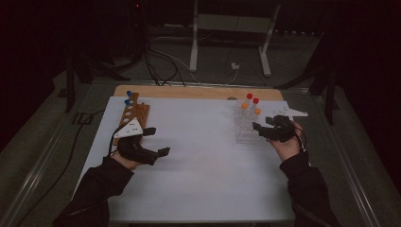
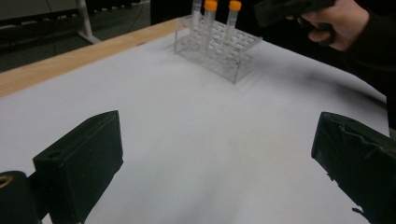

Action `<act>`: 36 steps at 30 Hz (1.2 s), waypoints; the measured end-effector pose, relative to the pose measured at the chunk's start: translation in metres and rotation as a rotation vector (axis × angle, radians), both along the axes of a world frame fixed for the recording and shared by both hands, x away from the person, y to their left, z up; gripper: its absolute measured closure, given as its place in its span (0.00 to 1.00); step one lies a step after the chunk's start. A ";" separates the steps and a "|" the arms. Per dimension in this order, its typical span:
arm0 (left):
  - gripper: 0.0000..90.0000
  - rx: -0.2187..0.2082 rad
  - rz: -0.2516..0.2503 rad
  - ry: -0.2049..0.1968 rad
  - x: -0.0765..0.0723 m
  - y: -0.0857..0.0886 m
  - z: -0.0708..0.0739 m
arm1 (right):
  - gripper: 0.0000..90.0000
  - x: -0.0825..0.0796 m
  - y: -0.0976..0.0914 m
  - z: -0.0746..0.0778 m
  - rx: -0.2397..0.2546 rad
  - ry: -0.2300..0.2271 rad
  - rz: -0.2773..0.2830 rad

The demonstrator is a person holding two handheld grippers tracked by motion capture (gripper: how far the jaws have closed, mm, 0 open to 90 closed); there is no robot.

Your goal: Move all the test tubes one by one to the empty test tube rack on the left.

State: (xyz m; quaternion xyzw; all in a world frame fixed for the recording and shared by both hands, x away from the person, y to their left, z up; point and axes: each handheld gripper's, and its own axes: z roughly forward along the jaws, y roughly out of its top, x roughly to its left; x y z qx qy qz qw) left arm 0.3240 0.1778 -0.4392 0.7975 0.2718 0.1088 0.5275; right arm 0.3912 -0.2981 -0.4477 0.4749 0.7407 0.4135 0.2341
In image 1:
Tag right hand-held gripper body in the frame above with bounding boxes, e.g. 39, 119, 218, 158
258, 106, 309, 144

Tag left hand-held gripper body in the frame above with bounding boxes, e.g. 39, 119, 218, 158
113, 117, 160, 166

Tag clear plastic tube rack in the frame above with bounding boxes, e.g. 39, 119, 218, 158
234, 98, 264, 145

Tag wooden test tube rack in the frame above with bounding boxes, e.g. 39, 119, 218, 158
113, 92, 151, 147

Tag person's right hand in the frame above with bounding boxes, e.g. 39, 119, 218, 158
268, 121, 305, 163

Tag person's left hand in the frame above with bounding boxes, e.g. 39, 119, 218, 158
111, 150, 143, 171

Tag white table mat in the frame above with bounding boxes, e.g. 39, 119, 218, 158
74, 96, 311, 223

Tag black stand legs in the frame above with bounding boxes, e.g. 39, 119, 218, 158
273, 58, 340, 126
64, 55, 131, 114

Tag white metal stand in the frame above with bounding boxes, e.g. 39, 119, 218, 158
188, 0, 282, 78

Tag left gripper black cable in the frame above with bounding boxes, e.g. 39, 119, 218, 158
108, 126, 126, 157

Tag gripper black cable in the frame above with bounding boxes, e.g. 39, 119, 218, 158
294, 126, 312, 166
108, 126, 126, 157

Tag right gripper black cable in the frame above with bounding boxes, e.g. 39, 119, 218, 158
294, 126, 312, 166

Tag white cable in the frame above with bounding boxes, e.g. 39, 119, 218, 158
148, 35, 239, 86

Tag long black floor cable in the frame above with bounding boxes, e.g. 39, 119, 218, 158
13, 108, 107, 227

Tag bundle of black cables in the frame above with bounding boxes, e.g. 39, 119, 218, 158
143, 41, 187, 87

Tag aluminium floor rail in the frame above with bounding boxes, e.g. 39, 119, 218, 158
315, 94, 382, 227
0, 119, 69, 227

